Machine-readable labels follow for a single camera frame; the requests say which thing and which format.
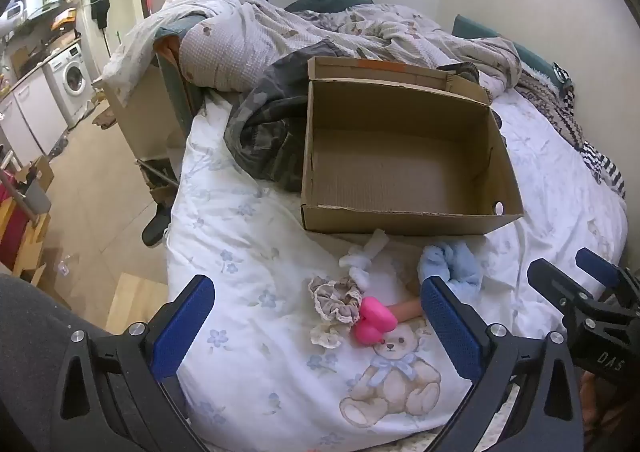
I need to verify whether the dark hanging garment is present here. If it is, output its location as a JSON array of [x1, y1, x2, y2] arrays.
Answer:
[[90, 0, 111, 28]]

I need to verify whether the white cabinet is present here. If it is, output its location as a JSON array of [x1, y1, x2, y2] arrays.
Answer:
[[0, 67, 66, 164]]

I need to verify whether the camouflage garment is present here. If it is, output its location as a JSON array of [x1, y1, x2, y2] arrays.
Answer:
[[225, 42, 481, 194]]

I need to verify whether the small brown cardboard box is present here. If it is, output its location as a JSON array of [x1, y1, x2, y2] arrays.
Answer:
[[15, 157, 55, 194]]

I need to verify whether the black slipper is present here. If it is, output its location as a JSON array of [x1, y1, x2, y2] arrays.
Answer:
[[141, 205, 172, 248]]

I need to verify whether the cluttered kitchen shelf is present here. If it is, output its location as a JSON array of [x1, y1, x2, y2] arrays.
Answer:
[[0, 0, 82, 49]]

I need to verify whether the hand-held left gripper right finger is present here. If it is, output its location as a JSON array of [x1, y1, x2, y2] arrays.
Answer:
[[421, 276, 586, 452]]

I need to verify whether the person's right hand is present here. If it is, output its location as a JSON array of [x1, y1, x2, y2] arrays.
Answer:
[[580, 369, 608, 430]]

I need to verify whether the black and white striped cloth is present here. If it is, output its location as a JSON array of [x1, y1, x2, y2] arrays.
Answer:
[[580, 139, 627, 199]]

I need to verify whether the grey bin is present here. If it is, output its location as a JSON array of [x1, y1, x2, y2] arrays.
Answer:
[[20, 179, 52, 216]]

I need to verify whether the pink heart-shaped soft toy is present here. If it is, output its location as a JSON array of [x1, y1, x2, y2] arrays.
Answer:
[[354, 296, 399, 347]]

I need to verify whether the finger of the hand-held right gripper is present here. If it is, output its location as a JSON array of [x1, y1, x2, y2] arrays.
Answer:
[[527, 258, 581, 313], [575, 247, 623, 295]]

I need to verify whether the white washing machine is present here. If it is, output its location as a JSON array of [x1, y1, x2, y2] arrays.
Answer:
[[42, 43, 95, 126]]

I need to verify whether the grey lace scrunchie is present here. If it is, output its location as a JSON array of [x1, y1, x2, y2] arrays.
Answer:
[[307, 275, 365, 349]]

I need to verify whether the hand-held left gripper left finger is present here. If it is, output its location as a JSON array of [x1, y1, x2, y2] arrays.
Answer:
[[50, 275, 216, 452]]

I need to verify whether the wooden bedside cabinet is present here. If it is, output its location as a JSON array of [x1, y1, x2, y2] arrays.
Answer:
[[102, 37, 202, 169]]

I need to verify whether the light blue fluffy cloth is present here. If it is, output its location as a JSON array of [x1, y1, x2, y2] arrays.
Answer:
[[417, 239, 484, 301]]

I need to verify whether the checked quilt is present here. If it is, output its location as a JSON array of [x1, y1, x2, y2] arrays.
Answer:
[[102, 0, 523, 99]]

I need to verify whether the patterned knit blanket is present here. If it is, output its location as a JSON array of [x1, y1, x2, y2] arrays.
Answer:
[[515, 67, 587, 149]]

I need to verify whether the white knotted cloth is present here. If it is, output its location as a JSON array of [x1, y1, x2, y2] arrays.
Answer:
[[340, 229, 389, 291]]

